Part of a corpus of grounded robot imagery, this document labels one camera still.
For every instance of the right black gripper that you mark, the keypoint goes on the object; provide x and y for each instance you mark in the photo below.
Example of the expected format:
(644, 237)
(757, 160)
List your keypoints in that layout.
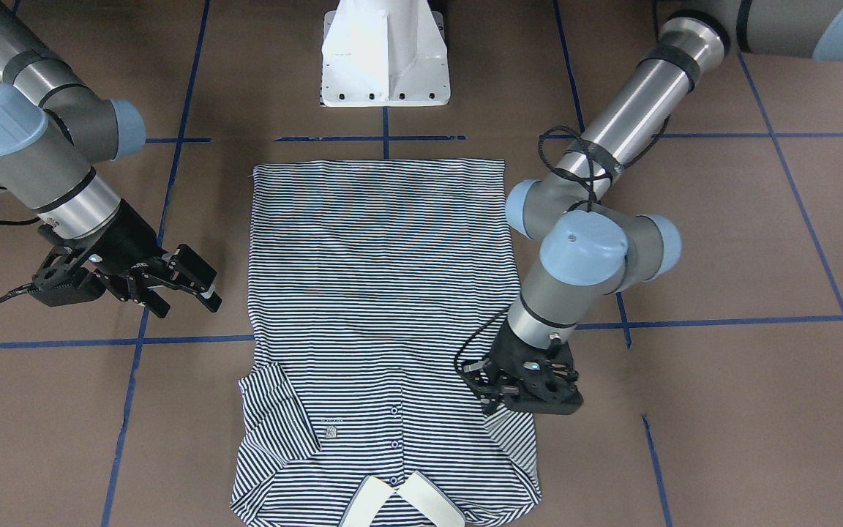
(131, 238)

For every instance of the striped polo shirt white collar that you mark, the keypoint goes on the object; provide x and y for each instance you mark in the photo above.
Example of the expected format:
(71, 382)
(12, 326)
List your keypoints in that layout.
(368, 280)

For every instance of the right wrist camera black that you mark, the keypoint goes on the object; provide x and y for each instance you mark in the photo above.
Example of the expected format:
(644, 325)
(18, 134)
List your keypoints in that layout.
(62, 279)

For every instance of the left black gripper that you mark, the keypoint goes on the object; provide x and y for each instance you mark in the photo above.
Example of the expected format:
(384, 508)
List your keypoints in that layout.
(511, 350)

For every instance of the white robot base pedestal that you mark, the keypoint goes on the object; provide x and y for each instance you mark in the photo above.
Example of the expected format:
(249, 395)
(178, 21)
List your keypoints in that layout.
(385, 54)

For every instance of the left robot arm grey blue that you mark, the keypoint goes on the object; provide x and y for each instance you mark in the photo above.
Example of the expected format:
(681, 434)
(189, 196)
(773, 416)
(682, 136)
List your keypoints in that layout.
(588, 250)

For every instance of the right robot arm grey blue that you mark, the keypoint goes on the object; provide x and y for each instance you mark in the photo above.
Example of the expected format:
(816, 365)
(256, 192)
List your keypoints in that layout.
(54, 130)

